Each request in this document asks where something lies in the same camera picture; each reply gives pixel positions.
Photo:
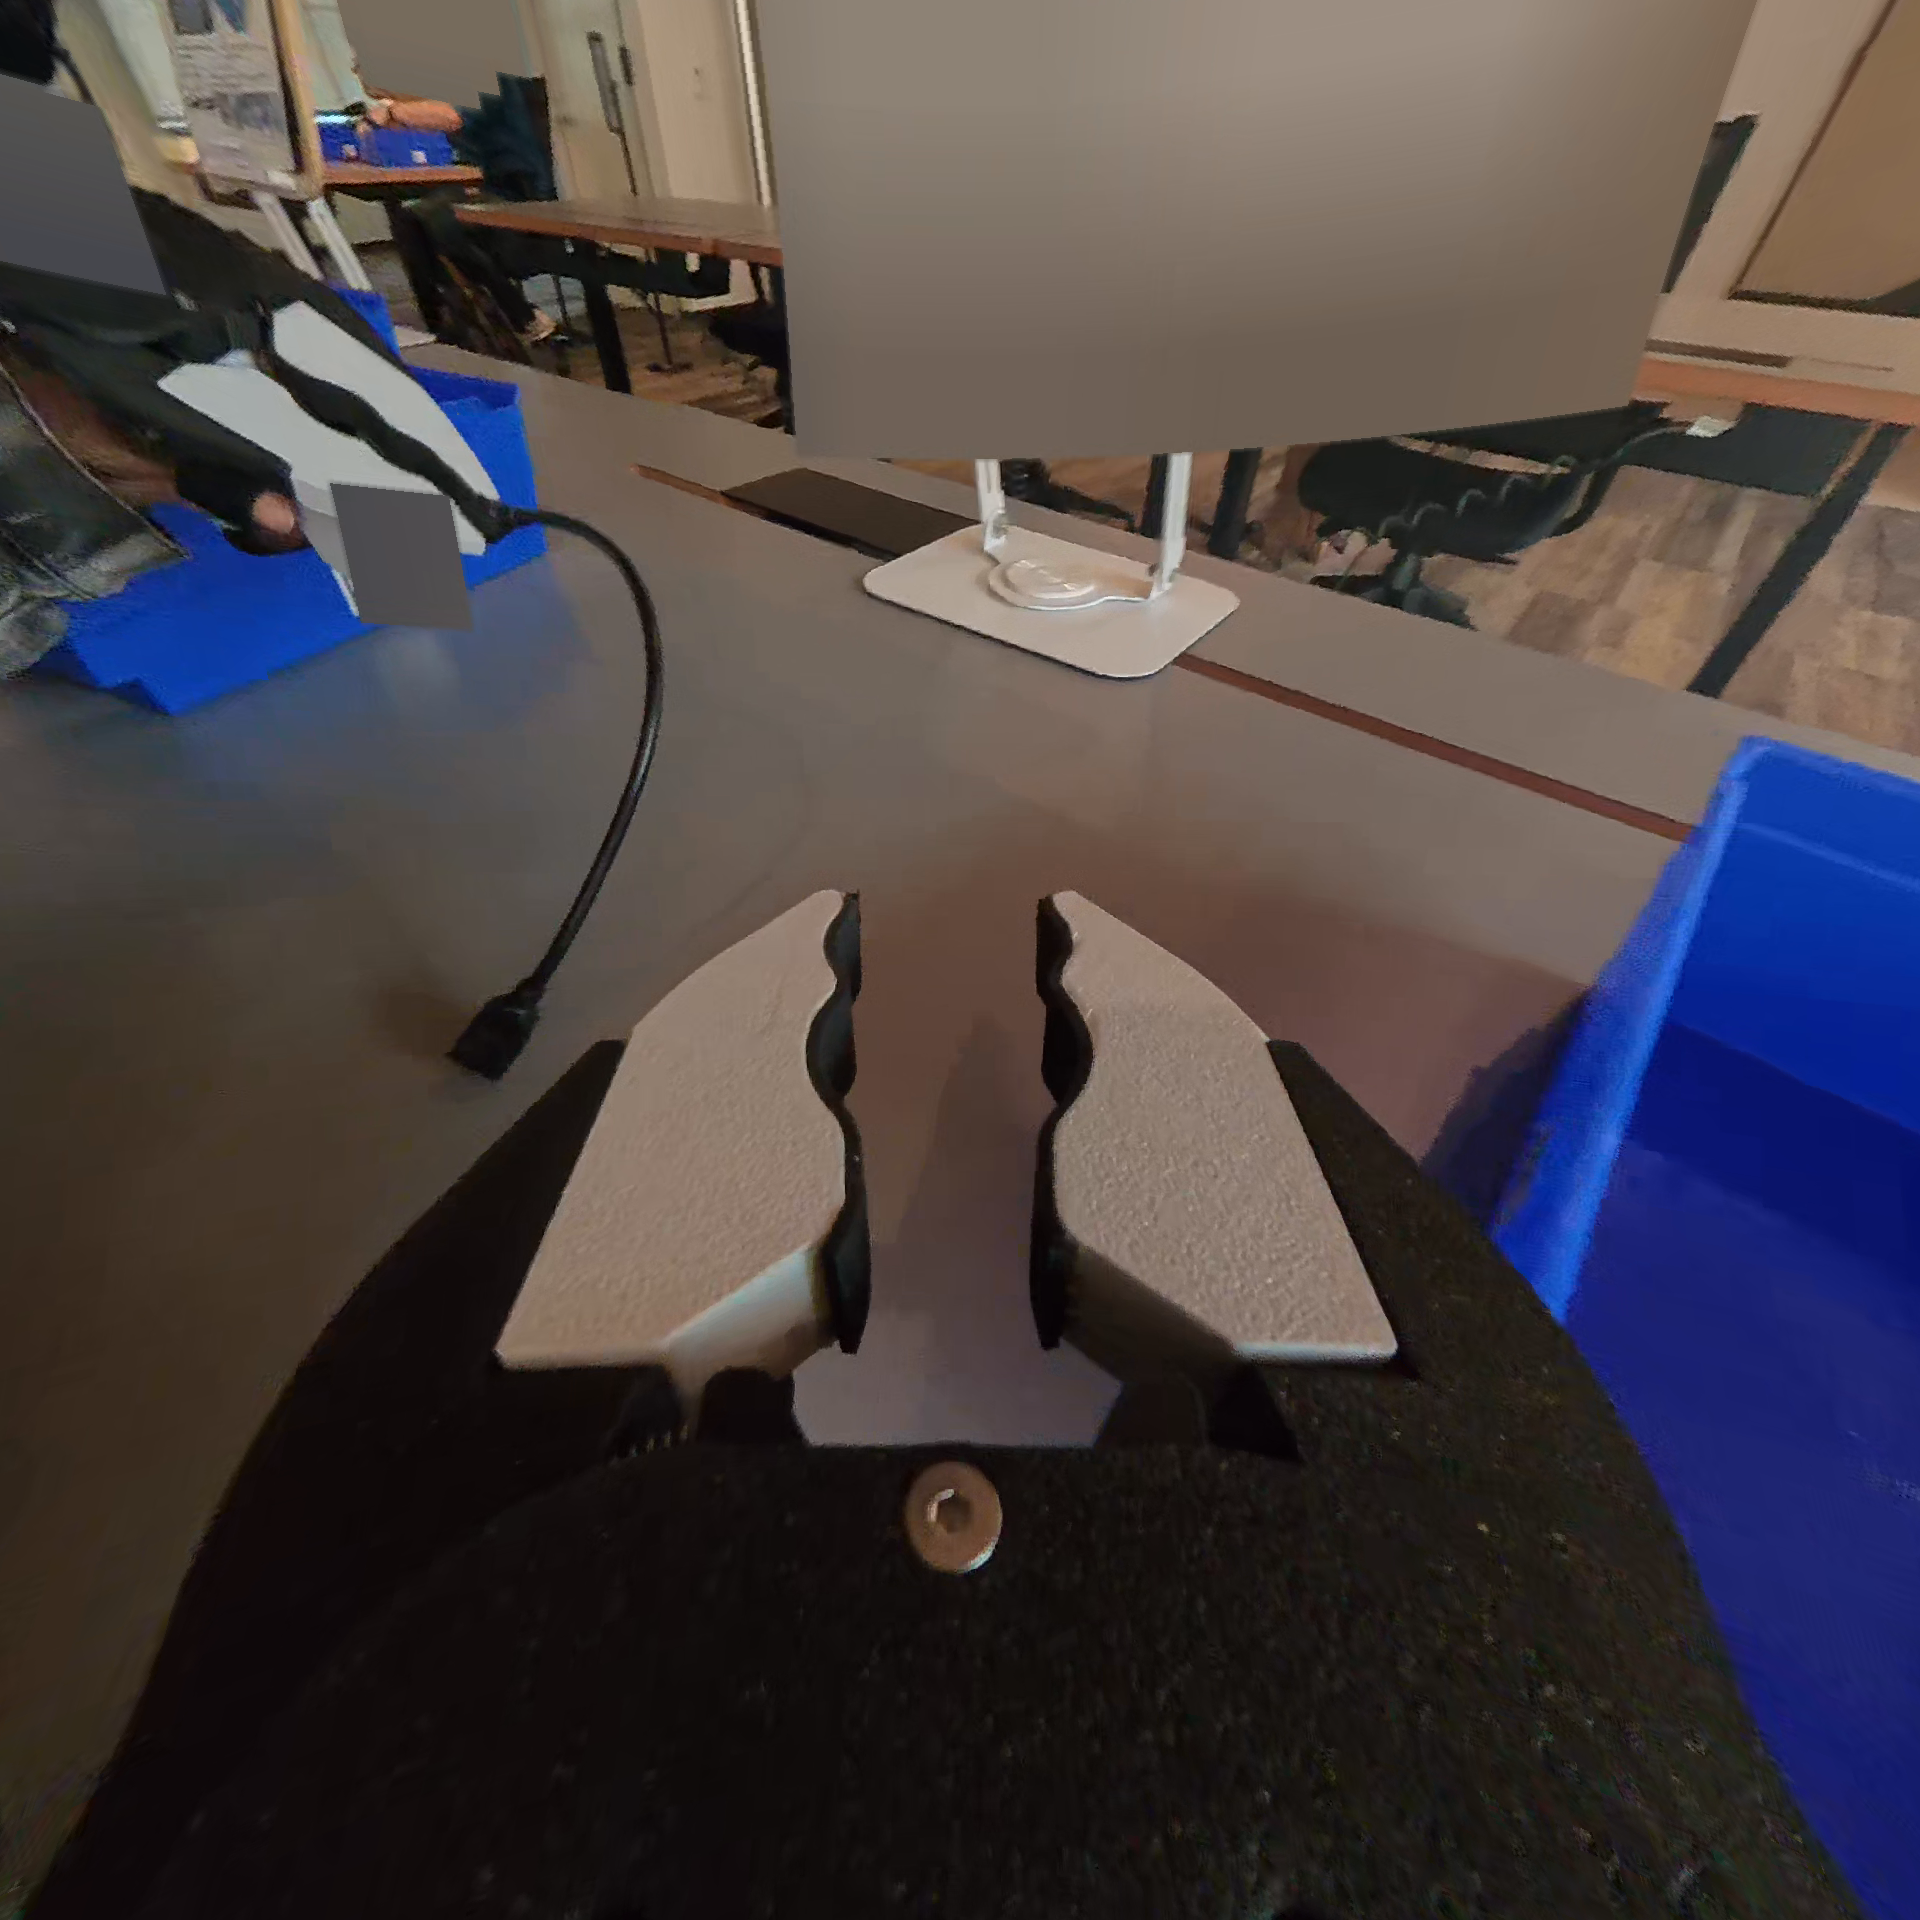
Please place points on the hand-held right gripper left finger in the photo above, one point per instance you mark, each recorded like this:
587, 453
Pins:
674, 1171

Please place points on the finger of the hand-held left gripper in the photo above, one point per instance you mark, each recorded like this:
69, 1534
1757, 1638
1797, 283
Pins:
392, 406
235, 422

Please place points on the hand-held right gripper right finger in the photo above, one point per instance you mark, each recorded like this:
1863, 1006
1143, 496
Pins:
1217, 1171

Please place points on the blue plastic bin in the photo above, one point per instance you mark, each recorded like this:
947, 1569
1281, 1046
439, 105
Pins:
1771, 1260
392, 142
181, 615

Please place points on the person's left hand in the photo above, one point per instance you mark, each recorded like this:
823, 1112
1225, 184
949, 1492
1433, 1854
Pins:
265, 517

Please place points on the printed roll-up banner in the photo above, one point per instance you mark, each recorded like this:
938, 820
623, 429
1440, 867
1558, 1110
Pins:
226, 76

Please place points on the wooden office desk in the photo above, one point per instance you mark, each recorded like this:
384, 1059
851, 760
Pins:
601, 228

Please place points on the white document stand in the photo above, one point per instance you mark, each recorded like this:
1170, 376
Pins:
1051, 601

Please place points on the black office chair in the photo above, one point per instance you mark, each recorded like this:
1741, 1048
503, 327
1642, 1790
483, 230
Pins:
1501, 480

